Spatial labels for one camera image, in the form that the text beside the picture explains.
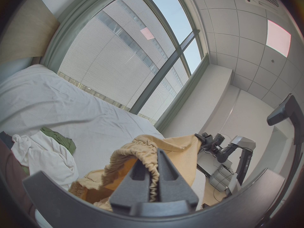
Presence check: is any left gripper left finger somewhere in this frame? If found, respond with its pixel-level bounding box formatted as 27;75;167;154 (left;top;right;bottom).
110;159;152;215

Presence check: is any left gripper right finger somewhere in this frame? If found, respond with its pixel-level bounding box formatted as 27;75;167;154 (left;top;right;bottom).
156;148;199;210

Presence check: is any beige garment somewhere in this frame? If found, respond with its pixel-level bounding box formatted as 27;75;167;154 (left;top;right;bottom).
68;133;207;211

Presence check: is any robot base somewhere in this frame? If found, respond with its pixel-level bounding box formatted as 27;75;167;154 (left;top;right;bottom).
196;162;241;199

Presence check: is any bed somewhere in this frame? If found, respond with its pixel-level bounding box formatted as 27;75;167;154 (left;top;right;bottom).
0;0;206;223

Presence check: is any green garment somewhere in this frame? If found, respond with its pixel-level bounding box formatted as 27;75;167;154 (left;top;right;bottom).
21;127;77;176

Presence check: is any white garment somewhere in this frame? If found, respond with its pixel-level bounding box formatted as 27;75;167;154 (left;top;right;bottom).
11;133;79;190

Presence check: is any dark brown garment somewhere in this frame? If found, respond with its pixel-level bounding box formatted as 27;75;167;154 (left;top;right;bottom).
0;139;36;223

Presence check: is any window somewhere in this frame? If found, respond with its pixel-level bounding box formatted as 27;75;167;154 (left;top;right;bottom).
40;0;211;133

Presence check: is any ceiling light panel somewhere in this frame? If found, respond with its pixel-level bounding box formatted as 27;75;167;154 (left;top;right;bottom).
266;19;292;57

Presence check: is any dark blue garment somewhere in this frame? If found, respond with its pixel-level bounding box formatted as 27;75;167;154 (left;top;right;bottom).
0;131;13;149

